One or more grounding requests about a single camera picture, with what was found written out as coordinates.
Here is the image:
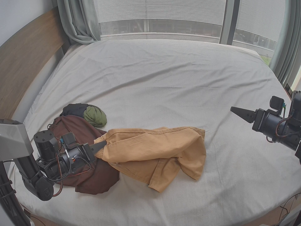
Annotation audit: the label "grey-green curtain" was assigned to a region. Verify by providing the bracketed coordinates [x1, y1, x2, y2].
[50, 0, 101, 45]
[268, 0, 301, 89]

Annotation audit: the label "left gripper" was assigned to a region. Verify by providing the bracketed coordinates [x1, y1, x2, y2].
[65, 143, 97, 174]

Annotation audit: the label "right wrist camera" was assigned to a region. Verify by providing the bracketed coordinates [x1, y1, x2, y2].
[269, 96, 285, 117]

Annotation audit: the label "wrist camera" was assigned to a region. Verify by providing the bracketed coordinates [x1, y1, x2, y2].
[269, 96, 285, 117]
[60, 132, 81, 153]

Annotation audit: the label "brown shorts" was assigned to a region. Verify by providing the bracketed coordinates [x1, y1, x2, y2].
[47, 115, 120, 195]

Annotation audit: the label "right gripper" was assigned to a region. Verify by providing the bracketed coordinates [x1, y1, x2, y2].
[252, 108, 281, 136]

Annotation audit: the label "window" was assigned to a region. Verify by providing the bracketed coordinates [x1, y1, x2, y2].
[90, 0, 291, 58]

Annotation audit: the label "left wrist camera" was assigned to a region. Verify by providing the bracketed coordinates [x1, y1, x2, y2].
[60, 132, 81, 153]

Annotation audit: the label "green garment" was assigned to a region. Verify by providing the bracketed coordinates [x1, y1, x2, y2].
[83, 105, 108, 128]

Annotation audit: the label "tan shorts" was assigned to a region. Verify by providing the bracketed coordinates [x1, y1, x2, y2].
[94, 126, 207, 193]

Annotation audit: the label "bed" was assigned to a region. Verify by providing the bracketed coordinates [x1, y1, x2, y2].
[0, 7, 301, 226]

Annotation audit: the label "black garment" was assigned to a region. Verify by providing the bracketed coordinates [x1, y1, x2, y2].
[60, 103, 88, 118]

